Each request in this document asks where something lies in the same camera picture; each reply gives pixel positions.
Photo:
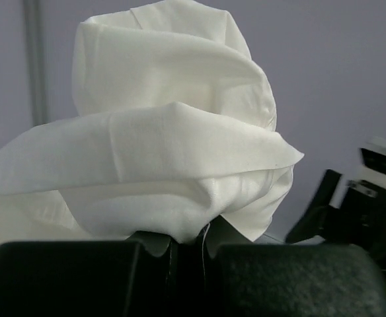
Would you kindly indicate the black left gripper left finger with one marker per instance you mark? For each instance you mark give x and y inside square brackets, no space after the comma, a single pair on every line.
[88,278]

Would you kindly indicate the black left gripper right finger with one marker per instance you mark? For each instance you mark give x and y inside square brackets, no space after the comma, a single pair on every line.
[245,279]

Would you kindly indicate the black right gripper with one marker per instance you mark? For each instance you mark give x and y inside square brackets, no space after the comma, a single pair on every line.
[360,219]

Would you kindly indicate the white shirt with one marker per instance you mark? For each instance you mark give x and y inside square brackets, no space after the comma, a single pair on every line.
[176,126]

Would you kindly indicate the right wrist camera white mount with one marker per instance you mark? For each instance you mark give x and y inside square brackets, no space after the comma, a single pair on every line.
[371,176]

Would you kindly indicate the aluminium frame post left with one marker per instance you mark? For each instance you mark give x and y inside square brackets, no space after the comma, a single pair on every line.
[35,59]

